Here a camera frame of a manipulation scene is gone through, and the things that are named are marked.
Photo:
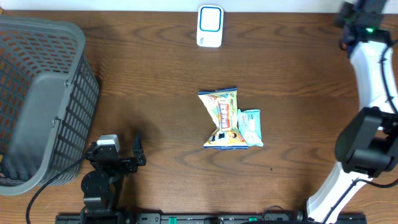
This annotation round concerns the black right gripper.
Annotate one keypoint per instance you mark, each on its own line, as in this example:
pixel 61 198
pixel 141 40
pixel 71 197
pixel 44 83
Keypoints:
pixel 349 7

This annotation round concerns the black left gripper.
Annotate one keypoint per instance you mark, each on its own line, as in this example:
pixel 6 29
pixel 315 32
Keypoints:
pixel 131 165

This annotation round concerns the large white snack bag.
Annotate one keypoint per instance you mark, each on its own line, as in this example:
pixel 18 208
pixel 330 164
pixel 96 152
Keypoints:
pixel 223 108

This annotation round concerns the teal wet wipes packet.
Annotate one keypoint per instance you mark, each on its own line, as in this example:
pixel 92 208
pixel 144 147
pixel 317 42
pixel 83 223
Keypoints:
pixel 249 125

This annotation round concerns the white barcode scanner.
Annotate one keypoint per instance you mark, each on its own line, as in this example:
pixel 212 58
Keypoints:
pixel 210 26

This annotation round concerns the dark grey plastic basket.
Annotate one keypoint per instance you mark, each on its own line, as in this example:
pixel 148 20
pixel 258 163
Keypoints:
pixel 49 96

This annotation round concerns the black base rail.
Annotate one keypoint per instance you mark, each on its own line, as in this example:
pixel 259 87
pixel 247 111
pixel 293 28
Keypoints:
pixel 156 218

